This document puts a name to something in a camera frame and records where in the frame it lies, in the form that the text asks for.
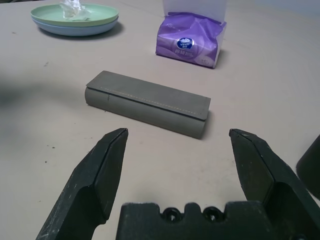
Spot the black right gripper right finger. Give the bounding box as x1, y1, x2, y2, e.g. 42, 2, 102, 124
228, 128, 320, 240

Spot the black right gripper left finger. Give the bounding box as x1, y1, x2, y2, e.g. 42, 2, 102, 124
34, 127, 130, 240

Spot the grey glasses case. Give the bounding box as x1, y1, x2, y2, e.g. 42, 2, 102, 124
84, 70, 212, 140

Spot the light green plate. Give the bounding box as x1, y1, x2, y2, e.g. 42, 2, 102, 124
30, 4, 120, 26

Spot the white tissue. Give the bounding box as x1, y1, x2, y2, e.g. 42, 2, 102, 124
58, 0, 92, 22

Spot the black cup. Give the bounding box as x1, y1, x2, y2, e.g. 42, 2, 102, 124
296, 134, 320, 201

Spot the light blue plate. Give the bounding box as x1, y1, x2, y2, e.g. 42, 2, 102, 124
31, 17, 121, 37

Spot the purple tissue pack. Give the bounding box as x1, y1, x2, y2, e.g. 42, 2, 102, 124
155, 0, 228, 70

